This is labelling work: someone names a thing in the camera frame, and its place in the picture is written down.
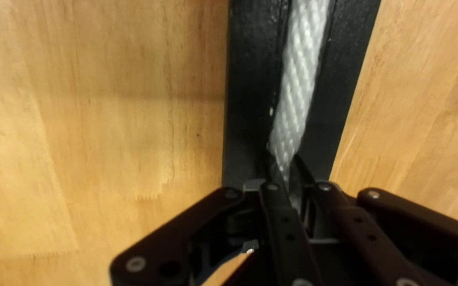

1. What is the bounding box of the long black rail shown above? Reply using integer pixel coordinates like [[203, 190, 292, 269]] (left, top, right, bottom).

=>
[[221, 0, 383, 191]]

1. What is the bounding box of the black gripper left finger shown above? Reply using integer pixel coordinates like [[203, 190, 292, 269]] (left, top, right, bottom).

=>
[[108, 153, 324, 286]]

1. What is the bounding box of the white braided rope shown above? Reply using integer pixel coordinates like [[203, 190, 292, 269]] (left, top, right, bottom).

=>
[[265, 0, 332, 186]]

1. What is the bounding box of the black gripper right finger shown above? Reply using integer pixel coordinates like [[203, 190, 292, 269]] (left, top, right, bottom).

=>
[[289, 155, 458, 286]]

